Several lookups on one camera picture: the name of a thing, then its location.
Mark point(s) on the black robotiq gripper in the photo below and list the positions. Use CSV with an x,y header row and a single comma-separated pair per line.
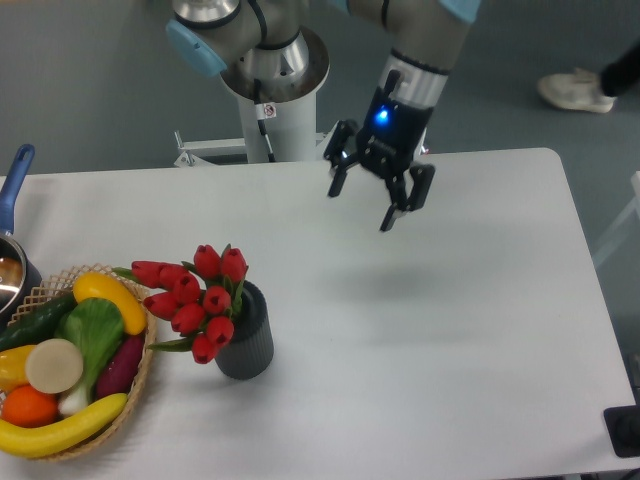
x,y
385,146

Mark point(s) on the red tulip bouquet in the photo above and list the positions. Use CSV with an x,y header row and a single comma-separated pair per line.
x,y
201,299

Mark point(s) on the dark grey ribbed vase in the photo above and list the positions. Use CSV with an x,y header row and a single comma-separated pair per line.
x,y
251,348

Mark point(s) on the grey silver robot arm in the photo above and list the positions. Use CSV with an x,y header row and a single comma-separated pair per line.
x,y
274,65

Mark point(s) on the person's white shoe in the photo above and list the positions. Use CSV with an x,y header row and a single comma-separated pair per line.
x,y
577,91

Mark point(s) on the green bok choy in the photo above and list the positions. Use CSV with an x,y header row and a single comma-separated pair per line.
x,y
95,326

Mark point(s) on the purple eggplant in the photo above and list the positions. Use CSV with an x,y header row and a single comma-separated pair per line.
x,y
118,375

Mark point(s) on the woven wicker basket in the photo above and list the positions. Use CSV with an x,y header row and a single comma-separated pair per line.
x,y
62,283

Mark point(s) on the black device at table edge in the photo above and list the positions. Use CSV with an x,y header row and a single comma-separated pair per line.
x,y
623,428

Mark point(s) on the green cucumber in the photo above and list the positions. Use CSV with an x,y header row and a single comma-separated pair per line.
x,y
39,324

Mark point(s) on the beige round disc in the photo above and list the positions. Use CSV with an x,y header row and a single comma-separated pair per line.
x,y
54,366

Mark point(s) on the yellow pepper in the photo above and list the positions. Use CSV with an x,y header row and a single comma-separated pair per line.
x,y
13,367

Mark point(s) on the orange fruit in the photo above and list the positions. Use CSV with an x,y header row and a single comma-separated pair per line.
x,y
29,408

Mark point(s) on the yellow banana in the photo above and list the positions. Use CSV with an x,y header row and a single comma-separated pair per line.
x,y
57,437

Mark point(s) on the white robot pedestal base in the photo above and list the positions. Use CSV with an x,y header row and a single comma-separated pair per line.
x,y
280,131

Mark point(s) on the blue handled saucepan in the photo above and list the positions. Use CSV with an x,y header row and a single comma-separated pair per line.
x,y
18,275

